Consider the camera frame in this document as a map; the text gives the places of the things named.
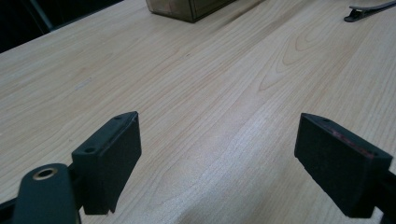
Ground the black hair clip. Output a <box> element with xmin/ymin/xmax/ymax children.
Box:
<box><xmin>343</xmin><ymin>0</ymin><xmax>396</xmax><ymax>23</ymax></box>

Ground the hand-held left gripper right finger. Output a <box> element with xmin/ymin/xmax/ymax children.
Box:
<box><xmin>293</xmin><ymin>112</ymin><xmax>394</xmax><ymax>219</ymax></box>

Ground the dark translucent plastic box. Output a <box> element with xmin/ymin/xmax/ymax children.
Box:
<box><xmin>145</xmin><ymin>0</ymin><xmax>238</xmax><ymax>23</ymax></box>

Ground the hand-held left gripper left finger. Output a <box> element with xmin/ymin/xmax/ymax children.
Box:
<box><xmin>71</xmin><ymin>110</ymin><xmax>143</xmax><ymax>216</ymax></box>

